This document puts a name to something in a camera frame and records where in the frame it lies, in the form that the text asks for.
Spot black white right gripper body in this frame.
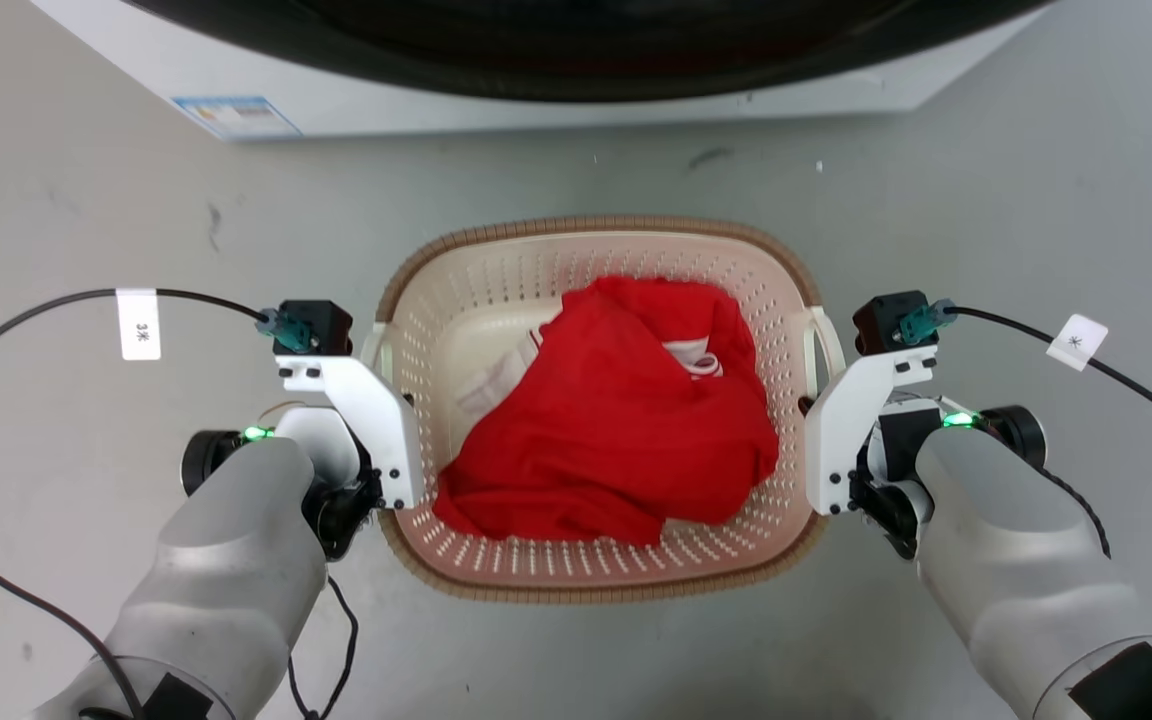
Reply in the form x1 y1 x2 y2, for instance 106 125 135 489
848 398 947 561

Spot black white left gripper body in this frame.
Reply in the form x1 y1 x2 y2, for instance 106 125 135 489
276 404 384 562

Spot beige perforated laundry basket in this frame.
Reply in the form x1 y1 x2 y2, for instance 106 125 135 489
361 215 848 605

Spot red garment with white trim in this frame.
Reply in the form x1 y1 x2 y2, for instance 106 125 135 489
433 276 781 549

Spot white tag printed 3 metres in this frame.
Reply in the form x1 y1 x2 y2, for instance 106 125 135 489
116 288 163 362

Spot white washing machine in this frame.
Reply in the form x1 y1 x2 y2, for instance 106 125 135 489
31 0 1052 141

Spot blue white energy label sticker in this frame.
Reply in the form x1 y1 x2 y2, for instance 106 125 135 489
173 96 303 140

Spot black round washing machine door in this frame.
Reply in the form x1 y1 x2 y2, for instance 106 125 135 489
126 0 1047 104

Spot white left camera mount bracket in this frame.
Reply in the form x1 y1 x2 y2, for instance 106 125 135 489
275 354 427 511

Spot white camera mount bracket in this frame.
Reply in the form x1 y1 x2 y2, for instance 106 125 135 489
804 345 938 517
275 354 427 511

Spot white right camera mount bracket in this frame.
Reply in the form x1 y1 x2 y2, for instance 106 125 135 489
804 345 938 517

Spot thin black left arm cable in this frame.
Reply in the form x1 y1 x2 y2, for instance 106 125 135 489
285 574 360 720

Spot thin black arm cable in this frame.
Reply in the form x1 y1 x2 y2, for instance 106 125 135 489
1036 466 1113 559
285 574 360 720

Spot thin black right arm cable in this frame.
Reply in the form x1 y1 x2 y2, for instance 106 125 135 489
1036 466 1113 559

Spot small white cable tag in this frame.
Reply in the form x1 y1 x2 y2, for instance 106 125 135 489
1045 313 1110 372

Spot black right camera cable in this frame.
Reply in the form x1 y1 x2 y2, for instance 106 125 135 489
896 298 1152 453

